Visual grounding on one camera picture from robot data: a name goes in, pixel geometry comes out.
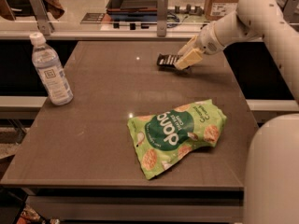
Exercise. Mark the clear plastic water bottle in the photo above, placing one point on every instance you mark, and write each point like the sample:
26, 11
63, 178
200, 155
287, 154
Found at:
50, 70

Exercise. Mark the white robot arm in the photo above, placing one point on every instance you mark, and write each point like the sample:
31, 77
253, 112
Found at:
271, 193

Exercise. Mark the right metal bracket post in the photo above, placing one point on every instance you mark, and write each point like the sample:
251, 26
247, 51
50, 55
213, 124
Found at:
289, 10

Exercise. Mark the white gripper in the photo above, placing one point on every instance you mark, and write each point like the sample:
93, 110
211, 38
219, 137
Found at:
207, 41

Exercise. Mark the brown cardboard box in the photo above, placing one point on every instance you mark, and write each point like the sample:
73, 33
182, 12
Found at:
221, 0

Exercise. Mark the metal bracket post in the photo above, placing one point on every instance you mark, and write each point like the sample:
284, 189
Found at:
289, 10
162, 6
43, 21

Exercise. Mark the left metal bracket post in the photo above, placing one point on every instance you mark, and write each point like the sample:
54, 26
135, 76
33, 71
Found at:
43, 21

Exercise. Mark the green dang chips bag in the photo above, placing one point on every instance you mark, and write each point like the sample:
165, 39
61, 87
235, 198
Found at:
162, 140

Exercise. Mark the grey tray bin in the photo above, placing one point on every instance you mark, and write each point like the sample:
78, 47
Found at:
131, 6

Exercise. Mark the centre metal bracket post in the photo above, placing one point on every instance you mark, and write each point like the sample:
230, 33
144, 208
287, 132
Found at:
162, 6

